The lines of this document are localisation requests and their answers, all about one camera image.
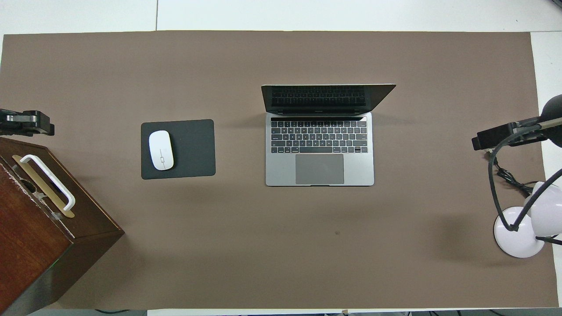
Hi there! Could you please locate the grey laptop computer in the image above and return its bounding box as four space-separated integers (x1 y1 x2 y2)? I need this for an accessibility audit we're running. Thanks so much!
261 83 396 187

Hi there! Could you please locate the white computer mouse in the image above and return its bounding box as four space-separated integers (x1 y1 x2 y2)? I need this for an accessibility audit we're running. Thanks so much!
148 130 174 171

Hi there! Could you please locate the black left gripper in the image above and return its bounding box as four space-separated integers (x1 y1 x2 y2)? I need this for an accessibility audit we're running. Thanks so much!
0 109 55 136

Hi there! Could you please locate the black lamp power cable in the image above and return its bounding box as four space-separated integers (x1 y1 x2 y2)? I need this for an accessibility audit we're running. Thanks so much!
485 149 534 196

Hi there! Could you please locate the white box handle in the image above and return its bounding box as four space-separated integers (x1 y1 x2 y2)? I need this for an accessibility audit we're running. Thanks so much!
19 154 76 212

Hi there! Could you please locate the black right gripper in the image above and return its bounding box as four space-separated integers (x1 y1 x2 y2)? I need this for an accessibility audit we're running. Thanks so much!
472 94 562 152

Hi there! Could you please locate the black mouse pad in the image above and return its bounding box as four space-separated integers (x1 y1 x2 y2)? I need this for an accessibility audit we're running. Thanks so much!
140 119 216 180

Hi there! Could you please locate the dark brown wooden box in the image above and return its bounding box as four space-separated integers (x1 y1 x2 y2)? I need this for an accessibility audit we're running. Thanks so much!
0 137 125 315

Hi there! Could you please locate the brown paper table mat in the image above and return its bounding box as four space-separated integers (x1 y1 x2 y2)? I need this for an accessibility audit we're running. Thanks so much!
0 31 559 310

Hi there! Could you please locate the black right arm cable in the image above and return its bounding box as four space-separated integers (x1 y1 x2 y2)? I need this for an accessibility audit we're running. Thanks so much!
488 116 562 232

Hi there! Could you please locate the gold metal handle plate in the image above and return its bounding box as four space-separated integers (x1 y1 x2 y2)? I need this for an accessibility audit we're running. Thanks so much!
12 154 75 219

